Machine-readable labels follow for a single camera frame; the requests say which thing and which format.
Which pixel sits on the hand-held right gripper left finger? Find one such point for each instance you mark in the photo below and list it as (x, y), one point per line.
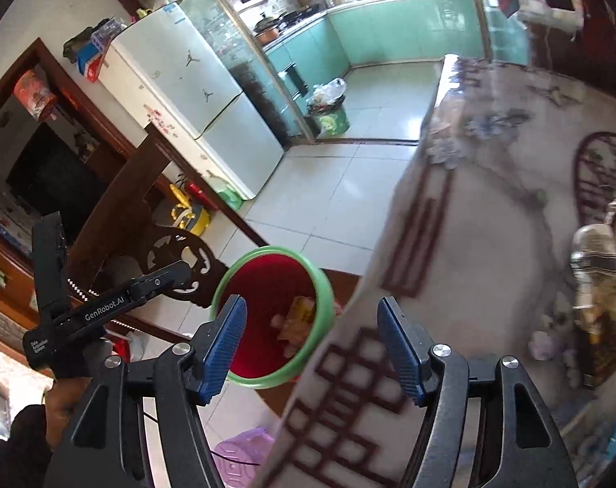
(225, 353)

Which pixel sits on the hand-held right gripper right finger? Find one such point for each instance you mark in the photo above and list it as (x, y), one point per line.
(402, 353)

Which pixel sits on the carved wooden chair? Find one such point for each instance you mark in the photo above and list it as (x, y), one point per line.
(598, 162)
(120, 198)

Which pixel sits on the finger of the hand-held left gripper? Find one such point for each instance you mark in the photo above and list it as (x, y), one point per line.
(160, 279)

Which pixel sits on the black television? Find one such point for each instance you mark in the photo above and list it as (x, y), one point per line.
(53, 178)

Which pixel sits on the red bin with green rim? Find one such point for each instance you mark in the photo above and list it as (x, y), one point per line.
(267, 284)

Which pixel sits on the green cartoon trash bin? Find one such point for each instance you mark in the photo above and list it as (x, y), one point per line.
(331, 122)

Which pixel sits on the wooden television cabinet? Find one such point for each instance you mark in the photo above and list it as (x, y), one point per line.
(13, 274)

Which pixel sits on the teal kitchen cabinets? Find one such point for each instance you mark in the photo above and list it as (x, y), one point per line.
(404, 30)

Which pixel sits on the crumpled striped wrapper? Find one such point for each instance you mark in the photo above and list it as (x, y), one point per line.
(600, 284)

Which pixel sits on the white plastic bag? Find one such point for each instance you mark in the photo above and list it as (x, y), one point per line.
(331, 89)

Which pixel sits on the red lantern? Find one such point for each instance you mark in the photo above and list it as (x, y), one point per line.
(33, 94)

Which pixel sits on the person's left hand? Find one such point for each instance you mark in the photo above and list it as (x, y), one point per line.
(61, 409)

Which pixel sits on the person's left forearm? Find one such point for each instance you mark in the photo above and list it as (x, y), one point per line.
(28, 447)

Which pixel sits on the blue and red box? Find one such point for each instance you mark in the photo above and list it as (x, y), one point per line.
(92, 61)

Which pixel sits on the purple plastic stool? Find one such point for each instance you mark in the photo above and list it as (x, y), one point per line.
(242, 450)

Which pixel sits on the glass sliding door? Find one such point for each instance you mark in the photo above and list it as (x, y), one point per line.
(267, 71)

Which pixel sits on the patterned tablecloth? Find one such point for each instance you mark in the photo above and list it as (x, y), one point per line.
(491, 223)

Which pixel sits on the pile of paper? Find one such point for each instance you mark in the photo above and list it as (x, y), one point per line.
(300, 315)

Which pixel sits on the white refrigerator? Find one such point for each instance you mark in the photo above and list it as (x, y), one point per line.
(186, 76)

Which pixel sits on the yellow toy car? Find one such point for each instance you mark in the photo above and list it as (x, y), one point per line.
(188, 213)

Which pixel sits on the cooking pot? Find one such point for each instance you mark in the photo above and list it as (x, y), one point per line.
(266, 28)

